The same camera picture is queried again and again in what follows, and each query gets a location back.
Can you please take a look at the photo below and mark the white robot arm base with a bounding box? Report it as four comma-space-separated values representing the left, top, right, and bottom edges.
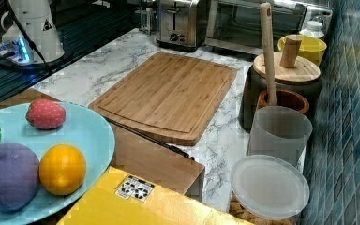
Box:
2, 0, 65, 66

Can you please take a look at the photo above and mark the silver two-slot toaster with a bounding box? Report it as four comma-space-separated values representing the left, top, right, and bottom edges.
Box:
156, 0, 210, 52

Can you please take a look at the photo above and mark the black toaster lever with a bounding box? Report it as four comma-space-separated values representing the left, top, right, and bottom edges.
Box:
167, 8, 180, 13

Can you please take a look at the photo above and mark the stainless toaster oven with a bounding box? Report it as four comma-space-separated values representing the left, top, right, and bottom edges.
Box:
205, 0, 333, 55

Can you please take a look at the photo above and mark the bamboo cutting board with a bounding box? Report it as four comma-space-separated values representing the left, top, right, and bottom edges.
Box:
89, 52, 236, 146

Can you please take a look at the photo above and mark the light blue plate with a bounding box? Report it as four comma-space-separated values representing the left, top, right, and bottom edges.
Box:
0, 102, 115, 225

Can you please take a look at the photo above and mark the frosted plastic cup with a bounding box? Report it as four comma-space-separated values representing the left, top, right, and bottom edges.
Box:
247, 106, 313, 166

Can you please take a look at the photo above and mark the clear glass jar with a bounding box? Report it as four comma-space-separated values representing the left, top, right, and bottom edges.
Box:
140, 7, 156, 36

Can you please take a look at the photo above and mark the yellow cardboard box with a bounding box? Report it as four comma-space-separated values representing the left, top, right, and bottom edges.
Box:
57, 167, 252, 225

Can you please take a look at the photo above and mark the brown wooden mortar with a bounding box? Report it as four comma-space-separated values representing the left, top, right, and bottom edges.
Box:
257, 89, 309, 115

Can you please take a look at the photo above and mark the jar with translucent lid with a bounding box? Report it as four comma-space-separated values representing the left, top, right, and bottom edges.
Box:
230, 155, 309, 225

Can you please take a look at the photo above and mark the dark canister with wooden lid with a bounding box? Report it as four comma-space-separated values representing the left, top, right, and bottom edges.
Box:
238, 52, 321, 130

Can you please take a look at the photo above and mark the orange toy fruit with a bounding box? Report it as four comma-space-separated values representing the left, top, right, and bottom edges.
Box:
39, 144, 87, 195

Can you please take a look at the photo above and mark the plush red strawberry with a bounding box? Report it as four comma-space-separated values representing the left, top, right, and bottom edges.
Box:
25, 98, 66, 130

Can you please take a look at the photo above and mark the wooden pestle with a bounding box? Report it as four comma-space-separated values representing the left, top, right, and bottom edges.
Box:
260, 3, 278, 106

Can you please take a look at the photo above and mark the yellow bowl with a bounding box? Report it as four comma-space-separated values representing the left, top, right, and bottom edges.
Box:
278, 35, 326, 68

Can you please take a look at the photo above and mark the white bottle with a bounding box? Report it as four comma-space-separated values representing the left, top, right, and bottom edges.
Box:
300, 21, 324, 38

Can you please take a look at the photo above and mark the plush purple eggplant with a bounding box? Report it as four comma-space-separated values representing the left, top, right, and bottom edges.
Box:
0, 142, 40, 212

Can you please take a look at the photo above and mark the black cable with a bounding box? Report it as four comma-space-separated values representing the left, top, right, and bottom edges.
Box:
4, 0, 51, 74

